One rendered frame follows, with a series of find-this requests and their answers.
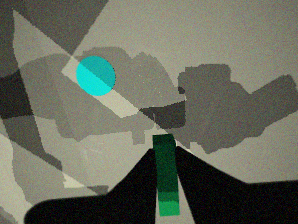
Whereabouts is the green rectangular bar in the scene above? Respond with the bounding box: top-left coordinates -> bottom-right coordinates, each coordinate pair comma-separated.
152,134 -> 180,217

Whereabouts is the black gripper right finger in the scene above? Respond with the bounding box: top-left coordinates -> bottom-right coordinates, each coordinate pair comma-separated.
175,146 -> 298,224

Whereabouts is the cyan circle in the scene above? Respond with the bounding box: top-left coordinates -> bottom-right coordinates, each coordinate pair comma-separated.
77,56 -> 116,96

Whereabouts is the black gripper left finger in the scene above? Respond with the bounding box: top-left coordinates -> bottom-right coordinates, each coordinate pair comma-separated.
23,148 -> 157,224

